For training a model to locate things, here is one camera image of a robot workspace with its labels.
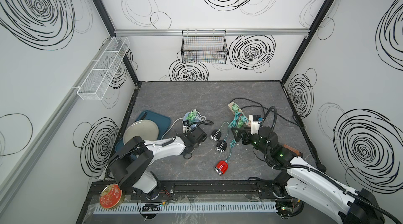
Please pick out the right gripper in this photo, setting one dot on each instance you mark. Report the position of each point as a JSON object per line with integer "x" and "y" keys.
{"x": 237, "y": 138}

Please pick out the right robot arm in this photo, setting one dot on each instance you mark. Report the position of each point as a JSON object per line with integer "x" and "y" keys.
{"x": 298, "y": 179}

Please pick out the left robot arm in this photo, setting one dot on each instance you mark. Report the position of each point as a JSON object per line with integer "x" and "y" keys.
{"x": 129, "y": 165}

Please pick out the beige power strip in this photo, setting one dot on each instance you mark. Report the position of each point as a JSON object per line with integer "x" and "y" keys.
{"x": 240, "y": 119}

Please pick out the blue power strip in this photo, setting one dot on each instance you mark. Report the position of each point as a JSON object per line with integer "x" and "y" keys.
{"x": 192, "y": 125}

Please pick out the green charger on beige strip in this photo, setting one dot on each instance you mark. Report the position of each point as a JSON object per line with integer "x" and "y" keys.
{"x": 235, "y": 108}

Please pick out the teal plastic tray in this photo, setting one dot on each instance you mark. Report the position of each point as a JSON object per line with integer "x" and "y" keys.
{"x": 162, "y": 122}

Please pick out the round grey plate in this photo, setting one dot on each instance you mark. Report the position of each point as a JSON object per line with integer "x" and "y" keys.
{"x": 146, "y": 129}

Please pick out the red round tin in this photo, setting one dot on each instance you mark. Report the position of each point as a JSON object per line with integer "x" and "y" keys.
{"x": 111, "y": 197}

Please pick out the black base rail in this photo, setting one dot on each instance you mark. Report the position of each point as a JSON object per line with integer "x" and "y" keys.
{"x": 170, "y": 190}

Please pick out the white slotted cable duct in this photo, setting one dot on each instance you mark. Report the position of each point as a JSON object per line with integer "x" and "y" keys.
{"x": 185, "y": 208}

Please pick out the black wire wall basket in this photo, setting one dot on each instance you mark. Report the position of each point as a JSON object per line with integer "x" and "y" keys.
{"x": 204, "y": 46}

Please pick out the white wire wall shelf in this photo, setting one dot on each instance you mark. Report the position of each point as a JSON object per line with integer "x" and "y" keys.
{"x": 105, "y": 67}

